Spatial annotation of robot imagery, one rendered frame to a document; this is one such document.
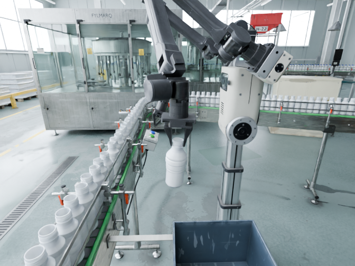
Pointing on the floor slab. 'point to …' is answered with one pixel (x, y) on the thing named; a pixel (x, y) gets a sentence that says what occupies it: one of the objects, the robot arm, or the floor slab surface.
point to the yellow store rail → (16, 95)
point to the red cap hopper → (263, 19)
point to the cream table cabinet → (307, 87)
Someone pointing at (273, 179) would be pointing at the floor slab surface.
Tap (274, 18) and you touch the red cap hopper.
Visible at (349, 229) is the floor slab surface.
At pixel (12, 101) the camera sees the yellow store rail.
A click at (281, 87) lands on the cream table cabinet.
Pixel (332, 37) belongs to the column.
